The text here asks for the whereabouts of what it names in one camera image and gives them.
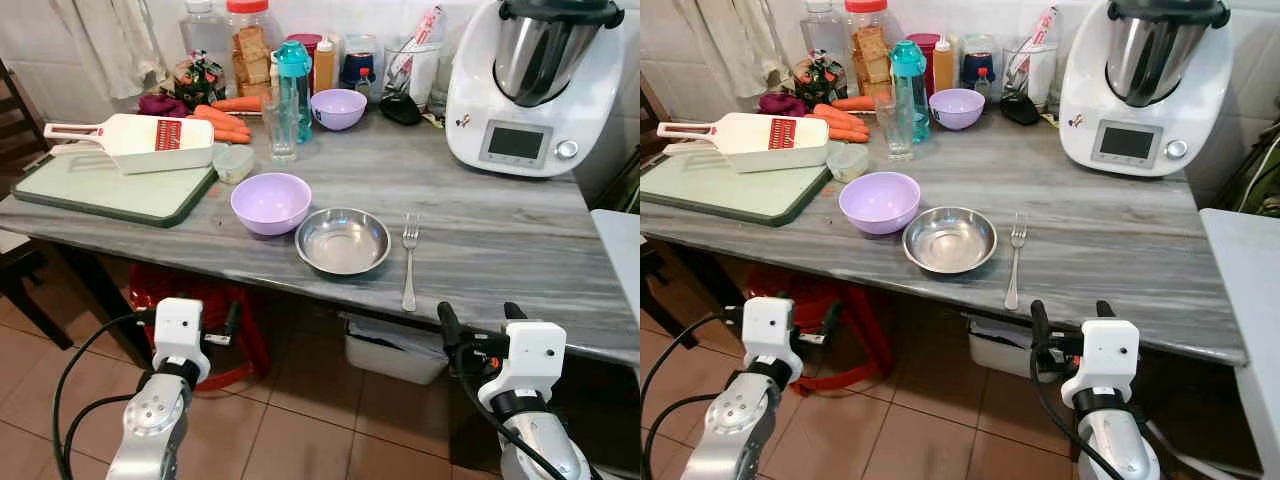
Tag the clear drinking glass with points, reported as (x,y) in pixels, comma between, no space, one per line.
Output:
(280,138)
(895,138)

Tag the small lavender plastic bowl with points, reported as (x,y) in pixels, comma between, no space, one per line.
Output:
(338,108)
(957,108)

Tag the small red-capped bottle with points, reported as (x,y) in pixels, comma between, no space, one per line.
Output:
(364,85)
(984,88)

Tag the hanging beige cloth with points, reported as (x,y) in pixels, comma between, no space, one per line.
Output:
(115,45)
(735,45)

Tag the dark red lidded jar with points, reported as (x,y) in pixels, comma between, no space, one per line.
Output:
(927,45)
(313,42)

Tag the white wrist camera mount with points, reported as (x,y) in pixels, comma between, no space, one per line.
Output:
(1105,355)
(180,325)
(530,355)
(770,325)

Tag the clear plastic bottle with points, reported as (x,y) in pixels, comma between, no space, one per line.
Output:
(822,30)
(205,35)

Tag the large lavender plastic bowl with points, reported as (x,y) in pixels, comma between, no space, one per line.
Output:
(880,202)
(270,203)

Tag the dark green bag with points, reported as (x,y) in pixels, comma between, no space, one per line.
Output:
(1260,175)

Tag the dark wooden chair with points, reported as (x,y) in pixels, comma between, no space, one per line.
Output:
(20,270)

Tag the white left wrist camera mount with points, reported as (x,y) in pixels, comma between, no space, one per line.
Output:
(180,325)
(770,325)

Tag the dark blue glass jar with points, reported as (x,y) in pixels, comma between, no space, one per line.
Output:
(978,58)
(358,60)

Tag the black rounded object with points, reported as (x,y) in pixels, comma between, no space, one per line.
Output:
(401,108)
(1021,108)

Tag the white side table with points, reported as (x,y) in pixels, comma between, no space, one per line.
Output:
(1250,290)
(622,250)

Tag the dark purple vegetable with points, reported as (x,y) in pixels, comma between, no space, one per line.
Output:
(782,105)
(163,105)

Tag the red-lidded cracker jar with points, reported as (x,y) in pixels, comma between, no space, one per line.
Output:
(250,50)
(870,50)

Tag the orange carrot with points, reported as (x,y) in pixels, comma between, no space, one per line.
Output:
(848,135)
(238,103)
(838,116)
(222,117)
(855,103)
(232,135)

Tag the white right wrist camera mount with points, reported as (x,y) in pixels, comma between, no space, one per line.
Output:
(1105,355)
(530,355)

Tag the yellow bottle with white cap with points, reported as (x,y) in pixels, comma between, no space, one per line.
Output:
(944,68)
(325,68)

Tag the stainless steel bowl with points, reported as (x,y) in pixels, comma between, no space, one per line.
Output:
(343,242)
(950,241)

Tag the teal water bottle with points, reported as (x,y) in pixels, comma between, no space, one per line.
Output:
(294,90)
(910,90)

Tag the red and white packet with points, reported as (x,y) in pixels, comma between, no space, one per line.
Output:
(1038,35)
(420,35)

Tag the red plastic stool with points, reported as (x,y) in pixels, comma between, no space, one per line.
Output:
(250,340)
(850,345)

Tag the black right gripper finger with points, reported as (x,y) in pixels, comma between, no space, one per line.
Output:
(515,312)
(1105,310)
(449,322)
(1041,320)

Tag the white mandoline slicer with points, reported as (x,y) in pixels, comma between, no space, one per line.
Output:
(745,140)
(130,140)

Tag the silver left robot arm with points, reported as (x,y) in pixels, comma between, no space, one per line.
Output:
(728,430)
(150,428)

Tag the pale green cutting board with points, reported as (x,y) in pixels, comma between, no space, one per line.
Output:
(720,192)
(100,192)

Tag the white cooking food processor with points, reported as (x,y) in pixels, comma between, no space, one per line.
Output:
(1200,110)
(590,110)

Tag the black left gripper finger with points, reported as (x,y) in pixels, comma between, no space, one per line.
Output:
(236,318)
(833,318)

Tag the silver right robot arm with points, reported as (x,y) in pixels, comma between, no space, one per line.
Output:
(1118,450)
(547,455)

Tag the silver metal fork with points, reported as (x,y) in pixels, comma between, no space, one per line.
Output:
(1013,282)
(409,282)

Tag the pale green lidded container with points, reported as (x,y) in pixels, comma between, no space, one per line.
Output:
(848,163)
(233,163)

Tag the bag of mixed vegetables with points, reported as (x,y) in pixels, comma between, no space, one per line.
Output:
(820,80)
(198,80)

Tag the white plastic bin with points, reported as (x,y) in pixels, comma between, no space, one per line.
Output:
(1000,350)
(395,350)

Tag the white utensil container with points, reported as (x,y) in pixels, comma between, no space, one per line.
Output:
(425,70)
(1042,70)

